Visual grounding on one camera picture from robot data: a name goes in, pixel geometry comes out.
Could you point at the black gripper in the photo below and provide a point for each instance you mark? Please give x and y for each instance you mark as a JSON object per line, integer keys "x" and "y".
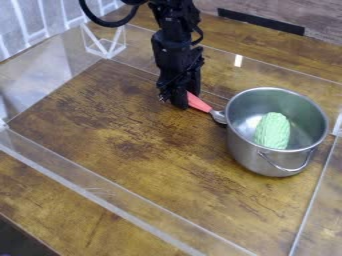
{"x": 179, "y": 62}

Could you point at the orange handled metal spoon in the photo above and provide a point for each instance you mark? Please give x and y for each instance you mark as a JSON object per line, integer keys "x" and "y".
{"x": 197, "y": 103}

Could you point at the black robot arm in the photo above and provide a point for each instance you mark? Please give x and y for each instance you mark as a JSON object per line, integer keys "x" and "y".
{"x": 178, "y": 18}

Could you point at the silver metal pot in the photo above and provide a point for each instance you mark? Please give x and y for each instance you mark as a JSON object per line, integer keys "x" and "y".
{"x": 309, "y": 127}

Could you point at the green knobbly toy vegetable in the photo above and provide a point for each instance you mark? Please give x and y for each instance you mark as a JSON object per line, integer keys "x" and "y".
{"x": 273, "y": 131}

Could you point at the clear acrylic enclosure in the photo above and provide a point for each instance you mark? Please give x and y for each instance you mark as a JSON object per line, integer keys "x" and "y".
{"x": 111, "y": 174}

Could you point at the black strip on wall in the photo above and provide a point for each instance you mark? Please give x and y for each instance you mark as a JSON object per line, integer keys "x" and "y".
{"x": 260, "y": 21}

